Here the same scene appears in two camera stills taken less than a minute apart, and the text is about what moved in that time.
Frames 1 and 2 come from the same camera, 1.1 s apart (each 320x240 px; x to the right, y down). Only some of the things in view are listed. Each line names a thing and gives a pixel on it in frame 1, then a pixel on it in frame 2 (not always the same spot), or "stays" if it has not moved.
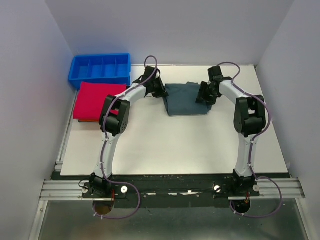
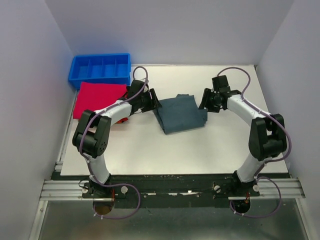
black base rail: [173, 190] stays
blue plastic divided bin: [112, 68] stays
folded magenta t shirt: [90, 100] stays
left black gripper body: [158, 90] -> [146, 102]
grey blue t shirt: [182, 100] -> [180, 113]
